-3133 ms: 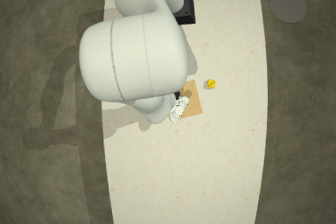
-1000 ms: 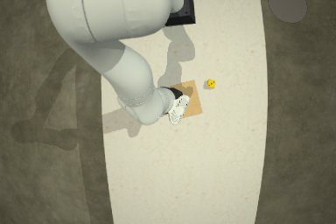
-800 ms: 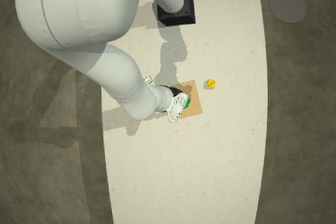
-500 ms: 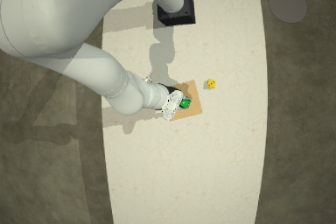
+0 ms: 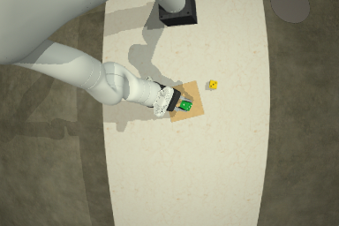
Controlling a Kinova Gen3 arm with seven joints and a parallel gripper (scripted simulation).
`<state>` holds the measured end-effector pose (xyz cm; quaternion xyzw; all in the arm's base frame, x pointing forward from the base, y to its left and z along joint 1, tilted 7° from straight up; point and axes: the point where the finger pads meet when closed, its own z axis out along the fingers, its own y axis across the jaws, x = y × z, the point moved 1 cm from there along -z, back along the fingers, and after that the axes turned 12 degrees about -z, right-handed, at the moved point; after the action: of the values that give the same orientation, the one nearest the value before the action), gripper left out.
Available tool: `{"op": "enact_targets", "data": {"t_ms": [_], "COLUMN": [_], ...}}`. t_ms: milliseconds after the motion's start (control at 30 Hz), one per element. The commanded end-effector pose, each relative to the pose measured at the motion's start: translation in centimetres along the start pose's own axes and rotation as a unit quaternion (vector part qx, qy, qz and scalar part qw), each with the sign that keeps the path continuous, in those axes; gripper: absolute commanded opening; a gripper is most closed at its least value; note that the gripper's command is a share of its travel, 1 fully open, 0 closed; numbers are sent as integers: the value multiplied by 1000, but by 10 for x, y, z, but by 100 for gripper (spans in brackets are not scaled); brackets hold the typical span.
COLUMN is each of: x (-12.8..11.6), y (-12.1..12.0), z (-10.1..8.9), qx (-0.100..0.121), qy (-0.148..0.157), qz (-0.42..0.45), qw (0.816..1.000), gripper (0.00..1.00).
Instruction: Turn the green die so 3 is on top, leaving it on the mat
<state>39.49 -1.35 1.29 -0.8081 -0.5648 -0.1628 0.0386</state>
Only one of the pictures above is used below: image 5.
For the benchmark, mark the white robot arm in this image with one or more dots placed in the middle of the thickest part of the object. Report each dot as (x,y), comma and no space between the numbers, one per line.
(27,24)

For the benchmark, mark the tan square mat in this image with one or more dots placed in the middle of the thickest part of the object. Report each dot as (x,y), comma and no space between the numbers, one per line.
(188,90)

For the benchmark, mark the green die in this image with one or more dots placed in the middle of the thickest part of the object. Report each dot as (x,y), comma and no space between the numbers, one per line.
(185,105)

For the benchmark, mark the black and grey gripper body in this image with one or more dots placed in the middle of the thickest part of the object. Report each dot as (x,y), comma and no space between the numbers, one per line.
(161,98)

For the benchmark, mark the yellow die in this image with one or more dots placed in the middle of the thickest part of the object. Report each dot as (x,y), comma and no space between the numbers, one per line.
(213,84)

